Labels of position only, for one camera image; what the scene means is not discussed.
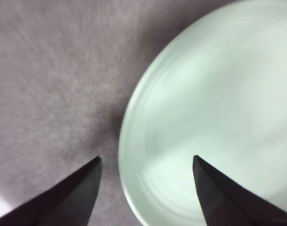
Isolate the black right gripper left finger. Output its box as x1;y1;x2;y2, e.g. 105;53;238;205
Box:
0;157;102;226

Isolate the green plate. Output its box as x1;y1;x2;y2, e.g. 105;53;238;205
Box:
119;0;287;226

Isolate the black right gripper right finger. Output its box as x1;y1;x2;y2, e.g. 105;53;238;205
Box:
193;155;287;226

